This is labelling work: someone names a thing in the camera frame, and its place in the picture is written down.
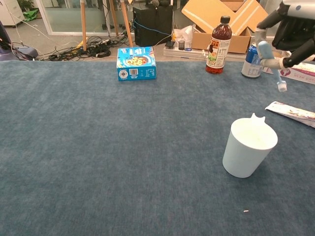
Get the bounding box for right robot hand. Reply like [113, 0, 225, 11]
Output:
[255, 0, 315, 70]

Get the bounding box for light blue toothbrush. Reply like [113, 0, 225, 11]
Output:
[257, 40, 288, 92]

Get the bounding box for white floral toothpaste tube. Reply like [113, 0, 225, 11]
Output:
[265, 101, 315, 128]

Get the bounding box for white cup with ears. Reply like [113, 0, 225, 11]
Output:
[222, 112, 279, 179]

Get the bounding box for floral long box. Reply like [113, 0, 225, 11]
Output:
[262, 59, 315, 86]

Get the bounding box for blue soda can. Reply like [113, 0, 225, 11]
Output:
[241, 41, 270, 79]

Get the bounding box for brown tea bottle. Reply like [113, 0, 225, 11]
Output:
[205, 15, 233, 75]

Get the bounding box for open cardboard box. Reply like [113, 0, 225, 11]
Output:
[181, 0, 269, 55]

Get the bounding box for white plastic bag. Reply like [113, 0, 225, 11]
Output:
[173, 25, 193, 49]

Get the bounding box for silver aluminium rails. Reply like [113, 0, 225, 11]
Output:
[163, 45, 247, 61]

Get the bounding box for black computer tower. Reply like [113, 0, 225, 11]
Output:
[132, 4, 174, 47]

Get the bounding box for blue snack box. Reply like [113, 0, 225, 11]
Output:
[116, 46, 158, 82]

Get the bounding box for wooden easel leg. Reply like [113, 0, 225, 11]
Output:
[120, 0, 134, 48]
[109, 0, 120, 37]
[80, 0, 88, 52]

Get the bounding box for blue table mat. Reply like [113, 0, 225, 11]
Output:
[0, 60, 315, 236]

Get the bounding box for green fabric item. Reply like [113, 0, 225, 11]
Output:
[23, 8, 39, 22]

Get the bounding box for green potted plant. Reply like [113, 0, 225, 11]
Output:
[16, 0, 35, 12]

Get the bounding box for white cabinet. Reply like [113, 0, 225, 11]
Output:
[0, 0, 25, 27]

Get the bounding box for dark blue machine base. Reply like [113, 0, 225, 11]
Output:
[0, 21, 39, 61]

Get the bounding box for blue network cable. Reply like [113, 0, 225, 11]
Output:
[134, 18, 173, 47]

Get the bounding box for black floor cable pile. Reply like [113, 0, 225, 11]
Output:
[11, 35, 135, 61]

